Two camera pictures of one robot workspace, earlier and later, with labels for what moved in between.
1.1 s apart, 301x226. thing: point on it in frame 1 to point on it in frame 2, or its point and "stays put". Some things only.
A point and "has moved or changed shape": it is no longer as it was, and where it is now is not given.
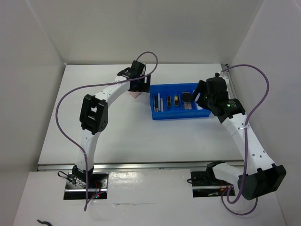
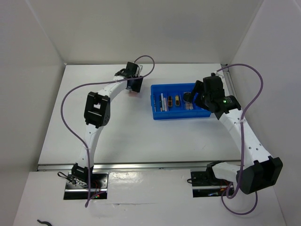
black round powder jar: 186,96 stays put
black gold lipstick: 169,101 stays put
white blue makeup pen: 159,102 has moved or changed shape
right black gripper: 201,87 stays put
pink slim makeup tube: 162,105 has moved or changed shape
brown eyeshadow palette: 187,106 stays put
